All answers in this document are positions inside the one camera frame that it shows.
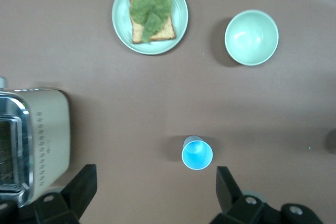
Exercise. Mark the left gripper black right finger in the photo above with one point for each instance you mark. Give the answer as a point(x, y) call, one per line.
point(227, 192)

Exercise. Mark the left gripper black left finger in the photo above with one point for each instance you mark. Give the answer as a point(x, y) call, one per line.
point(81, 190)

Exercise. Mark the blue plastic cup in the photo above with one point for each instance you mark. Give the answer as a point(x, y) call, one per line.
point(197, 155)

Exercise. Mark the beige and chrome toaster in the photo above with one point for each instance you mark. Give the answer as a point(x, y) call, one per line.
point(50, 134)

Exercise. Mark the pale green bowl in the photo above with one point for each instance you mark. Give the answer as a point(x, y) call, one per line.
point(251, 37)

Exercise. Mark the toast slice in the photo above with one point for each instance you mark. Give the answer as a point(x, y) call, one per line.
point(164, 31)

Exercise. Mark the pale green plate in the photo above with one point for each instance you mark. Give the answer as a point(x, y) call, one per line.
point(120, 19)

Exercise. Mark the green lettuce leaf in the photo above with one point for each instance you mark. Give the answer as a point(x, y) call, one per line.
point(151, 9)

